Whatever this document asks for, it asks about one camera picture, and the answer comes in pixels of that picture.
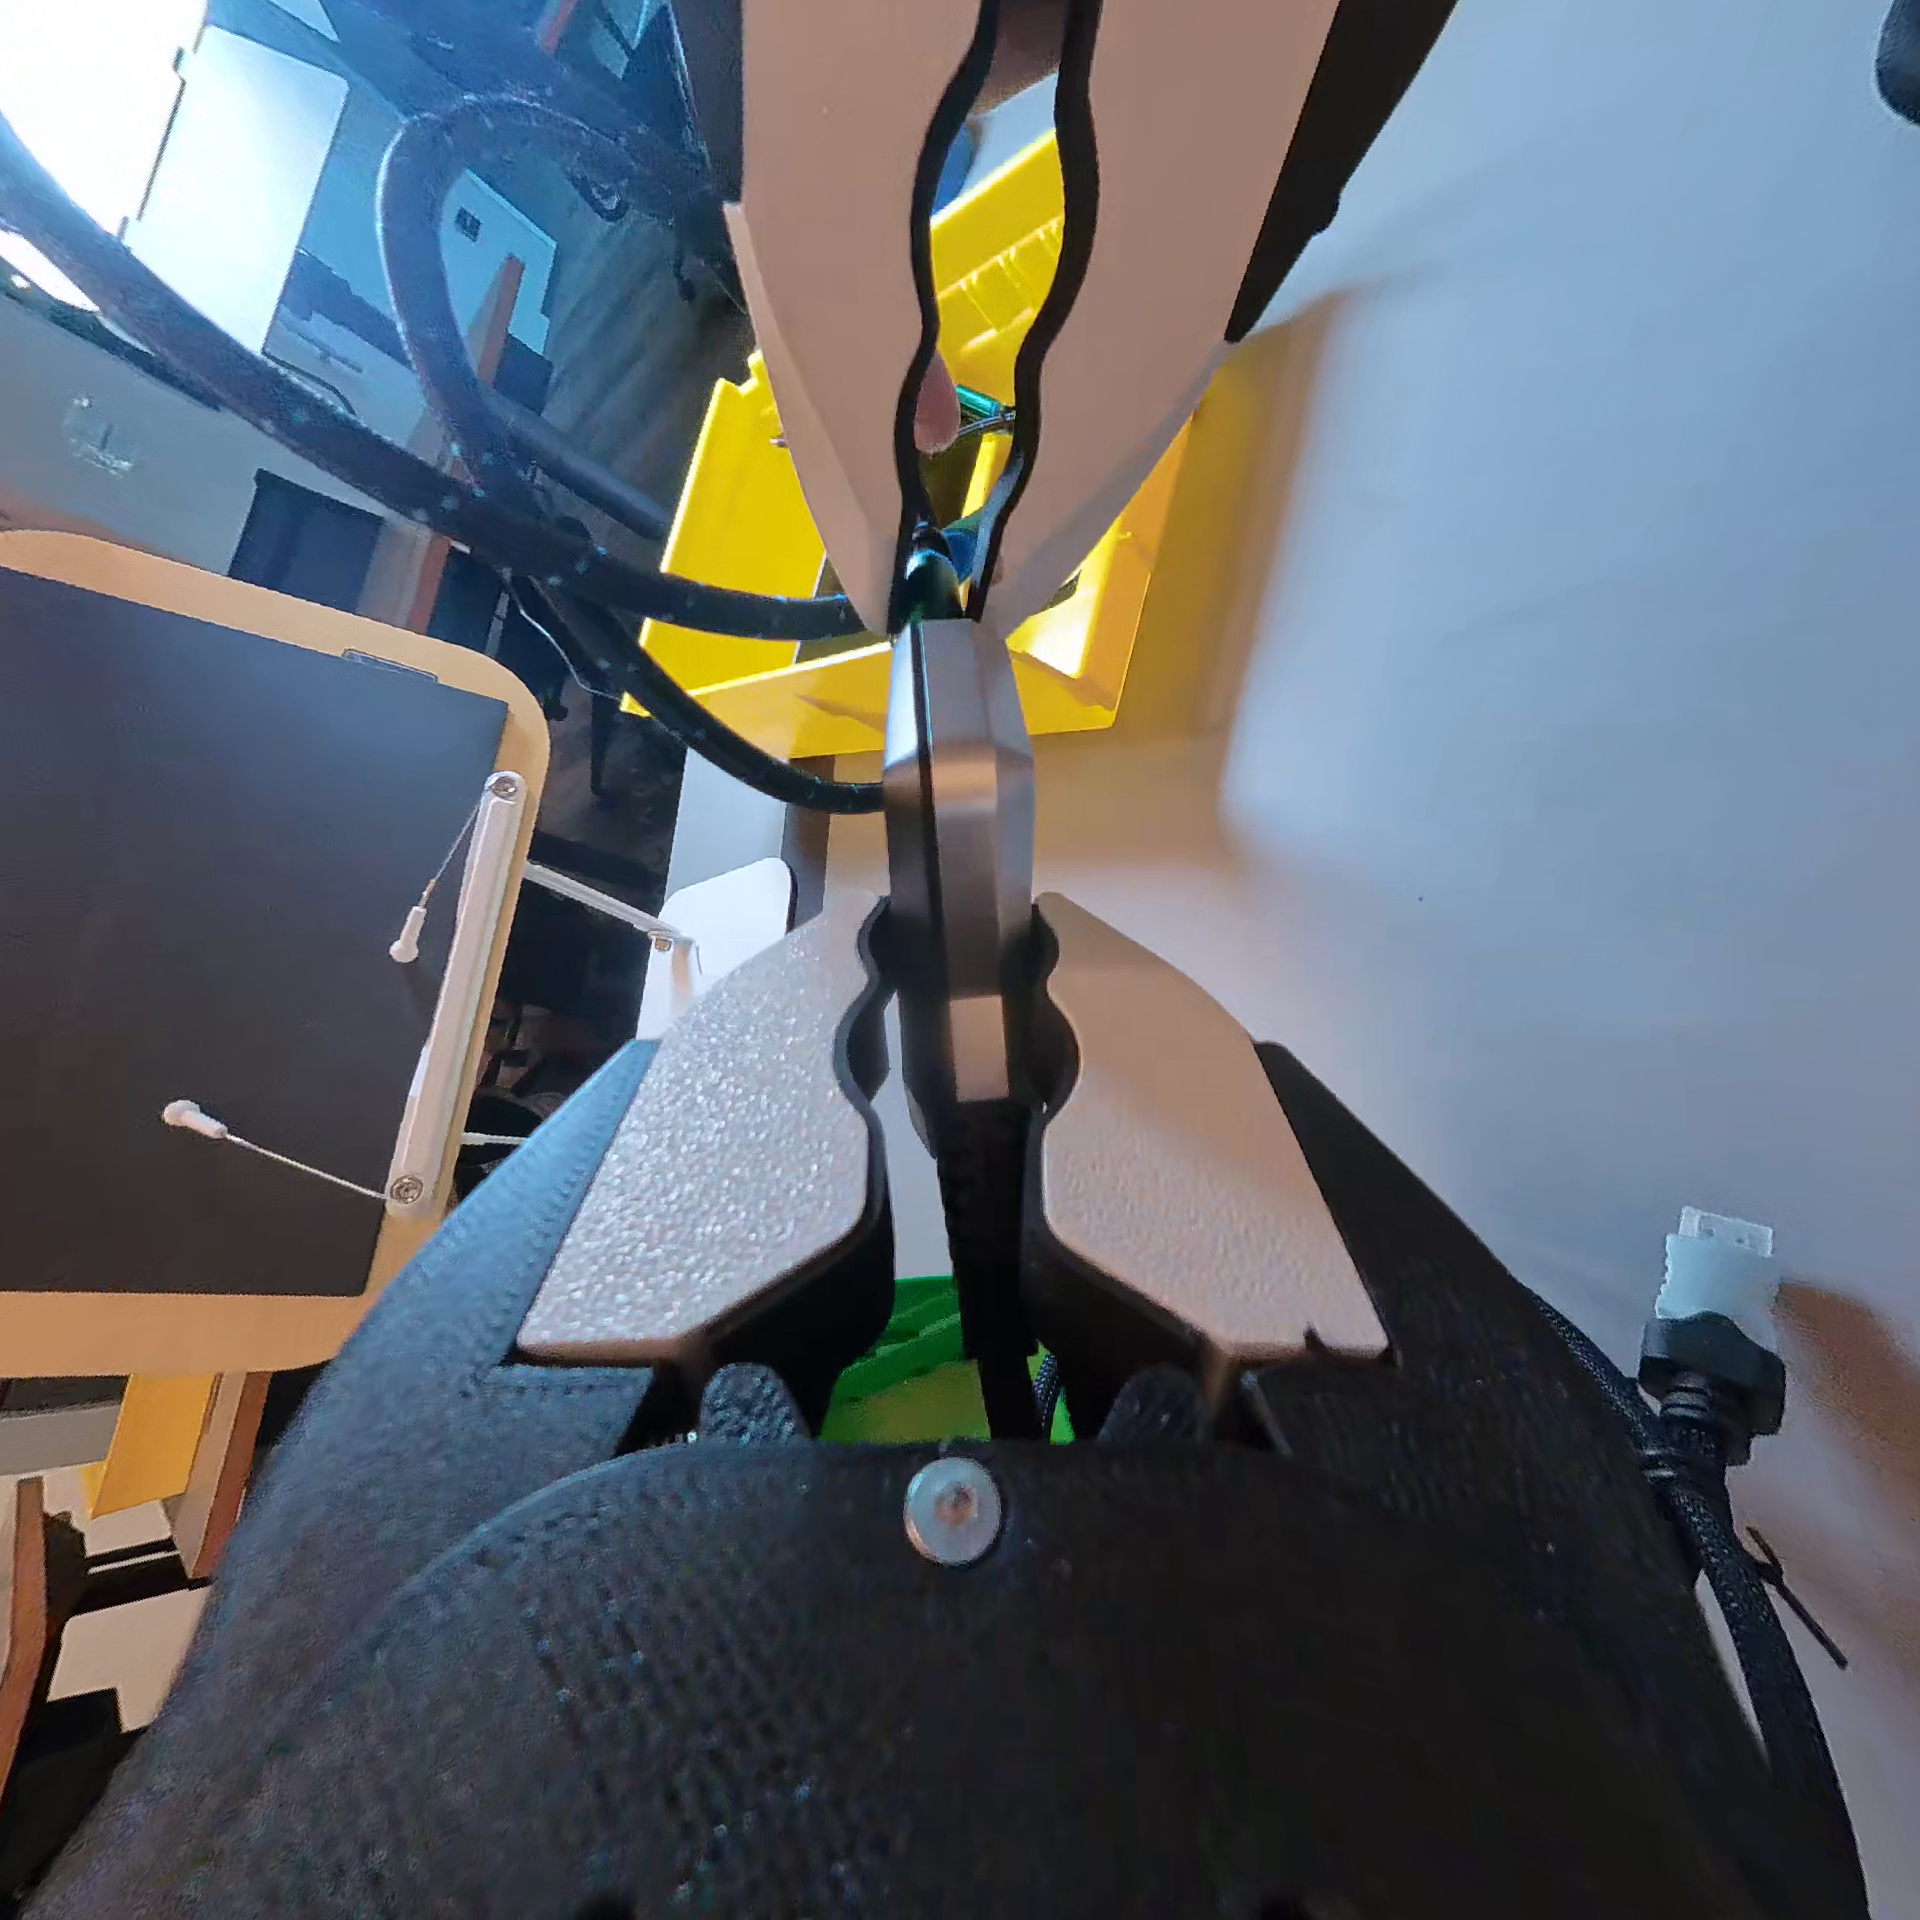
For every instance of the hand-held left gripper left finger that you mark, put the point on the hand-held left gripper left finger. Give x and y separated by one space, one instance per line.
719 1169

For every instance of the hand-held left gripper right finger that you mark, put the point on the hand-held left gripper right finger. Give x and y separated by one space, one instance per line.
1199 1169

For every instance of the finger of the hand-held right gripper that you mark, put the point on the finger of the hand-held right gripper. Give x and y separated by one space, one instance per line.
1157 226
839 226

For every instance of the green plastic bin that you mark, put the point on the green plastic bin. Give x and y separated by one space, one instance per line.
900 1368

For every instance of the yellow plastic bin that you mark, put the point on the yellow plastic bin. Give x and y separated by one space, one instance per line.
735 513

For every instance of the person's right hand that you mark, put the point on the person's right hand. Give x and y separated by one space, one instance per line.
939 407

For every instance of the black wood-rimmed board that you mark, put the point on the black wood-rimmed board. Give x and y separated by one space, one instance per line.
225 898

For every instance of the white softbox studio light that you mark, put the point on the white softbox studio light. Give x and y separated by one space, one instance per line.
239 197

